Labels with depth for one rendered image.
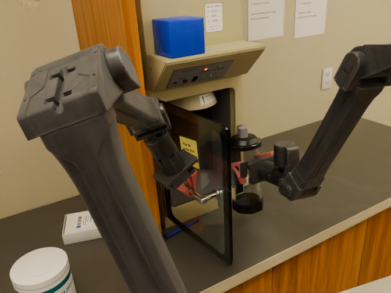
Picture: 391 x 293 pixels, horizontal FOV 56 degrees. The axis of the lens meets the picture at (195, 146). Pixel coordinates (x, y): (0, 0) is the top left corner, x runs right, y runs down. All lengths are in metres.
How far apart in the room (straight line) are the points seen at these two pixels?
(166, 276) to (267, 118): 1.59
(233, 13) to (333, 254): 0.88
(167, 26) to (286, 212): 0.75
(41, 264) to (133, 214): 0.64
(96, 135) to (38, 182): 1.19
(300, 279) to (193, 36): 0.87
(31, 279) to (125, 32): 0.61
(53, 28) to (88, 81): 1.06
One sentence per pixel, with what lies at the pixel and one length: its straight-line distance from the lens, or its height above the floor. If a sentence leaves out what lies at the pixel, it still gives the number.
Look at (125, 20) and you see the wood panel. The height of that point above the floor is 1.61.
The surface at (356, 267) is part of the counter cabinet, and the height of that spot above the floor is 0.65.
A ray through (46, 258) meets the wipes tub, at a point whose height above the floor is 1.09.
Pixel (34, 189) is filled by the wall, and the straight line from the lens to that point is 1.53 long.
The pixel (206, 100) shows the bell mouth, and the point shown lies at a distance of 1.18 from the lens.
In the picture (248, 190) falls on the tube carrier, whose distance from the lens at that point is 1.15.
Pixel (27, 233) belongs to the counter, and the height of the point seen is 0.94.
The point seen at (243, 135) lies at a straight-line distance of 1.12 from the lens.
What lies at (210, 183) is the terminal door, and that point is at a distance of 0.93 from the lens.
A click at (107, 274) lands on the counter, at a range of 1.14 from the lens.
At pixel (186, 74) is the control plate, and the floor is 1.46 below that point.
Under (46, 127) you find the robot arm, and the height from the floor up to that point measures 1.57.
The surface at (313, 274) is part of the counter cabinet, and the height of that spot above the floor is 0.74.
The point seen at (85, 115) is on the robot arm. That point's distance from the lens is 0.33.
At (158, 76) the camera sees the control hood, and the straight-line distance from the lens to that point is 0.98.
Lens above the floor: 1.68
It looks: 24 degrees down
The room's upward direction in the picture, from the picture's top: 4 degrees counter-clockwise
